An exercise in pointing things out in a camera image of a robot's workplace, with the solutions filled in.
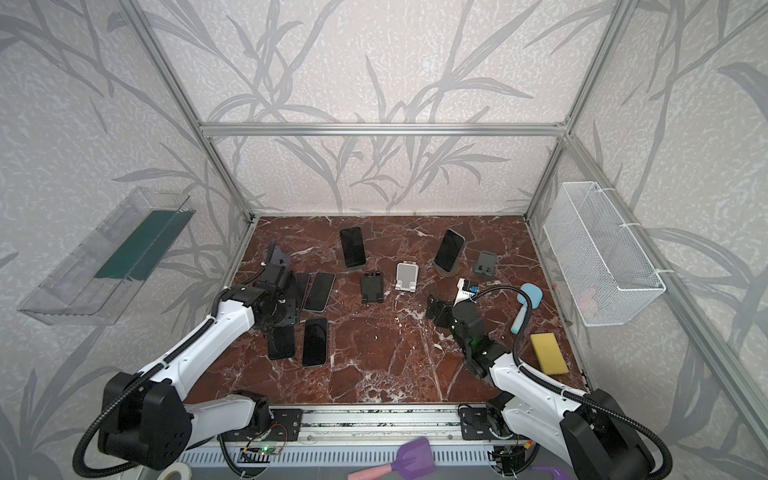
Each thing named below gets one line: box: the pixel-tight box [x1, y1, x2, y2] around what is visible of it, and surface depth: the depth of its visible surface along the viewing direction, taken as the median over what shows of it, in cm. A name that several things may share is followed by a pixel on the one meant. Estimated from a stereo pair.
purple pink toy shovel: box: [348, 437, 436, 480], surface depth 70 cm
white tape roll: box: [157, 462, 193, 480], surface depth 68 cm
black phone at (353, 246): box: [340, 227, 366, 267], surface depth 102 cm
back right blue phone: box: [433, 228, 466, 274], surface depth 98 cm
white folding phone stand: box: [395, 261, 419, 293], surface depth 99 cm
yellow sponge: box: [530, 332, 569, 375], surface depth 87 cm
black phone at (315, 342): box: [302, 318, 328, 367], surface depth 88 cm
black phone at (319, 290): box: [303, 271, 336, 313], surface depth 101 cm
